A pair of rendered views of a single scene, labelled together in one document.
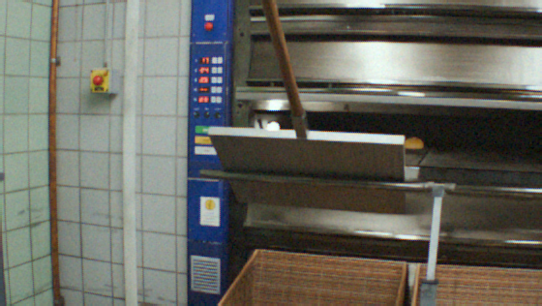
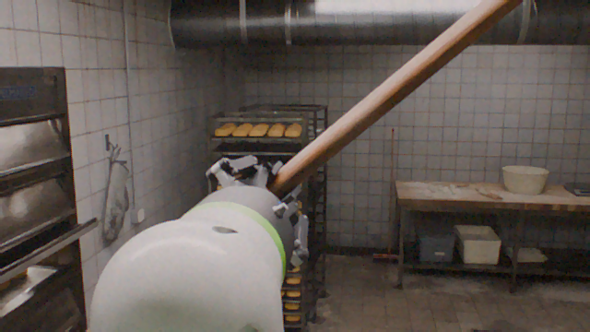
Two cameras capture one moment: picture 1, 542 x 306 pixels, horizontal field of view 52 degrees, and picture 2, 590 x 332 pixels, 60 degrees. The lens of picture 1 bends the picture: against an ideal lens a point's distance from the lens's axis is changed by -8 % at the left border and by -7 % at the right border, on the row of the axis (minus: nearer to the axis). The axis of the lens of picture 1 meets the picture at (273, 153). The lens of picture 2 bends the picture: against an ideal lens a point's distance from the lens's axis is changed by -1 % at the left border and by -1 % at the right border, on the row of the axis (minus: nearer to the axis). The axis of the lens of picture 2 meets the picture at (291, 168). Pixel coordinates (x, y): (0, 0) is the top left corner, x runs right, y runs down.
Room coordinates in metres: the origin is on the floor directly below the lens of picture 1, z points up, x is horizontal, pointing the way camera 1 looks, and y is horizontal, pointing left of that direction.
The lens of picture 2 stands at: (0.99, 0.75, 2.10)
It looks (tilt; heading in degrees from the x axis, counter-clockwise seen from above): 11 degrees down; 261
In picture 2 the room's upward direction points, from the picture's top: straight up
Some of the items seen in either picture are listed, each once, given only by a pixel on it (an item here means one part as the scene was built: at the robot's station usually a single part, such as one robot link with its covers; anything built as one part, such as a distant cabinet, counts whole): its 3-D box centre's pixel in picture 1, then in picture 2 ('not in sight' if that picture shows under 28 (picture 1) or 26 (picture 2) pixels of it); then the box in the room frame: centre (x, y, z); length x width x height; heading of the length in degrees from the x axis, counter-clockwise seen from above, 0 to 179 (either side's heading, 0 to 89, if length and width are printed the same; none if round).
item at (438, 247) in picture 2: not in sight; (433, 242); (-1.22, -3.92, 0.35); 0.50 x 0.36 x 0.24; 73
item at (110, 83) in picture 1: (104, 80); not in sight; (2.33, 0.68, 1.46); 0.10 x 0.07 x 0.10; 73
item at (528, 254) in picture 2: not in sight; (525, 254); (-2.08, -3.65, 0.27); 0.34 x 0.26 x 0.08; 169
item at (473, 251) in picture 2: not in sight; (476, 243); (-1.62, -3.80, 0.35); 0.50 x 0.36 x 0.24; 74
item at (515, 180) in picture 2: not in sight; (524, 180); (-2.05, -3.75, 1.01); 0.43 x 0.42 x 0.21; 163
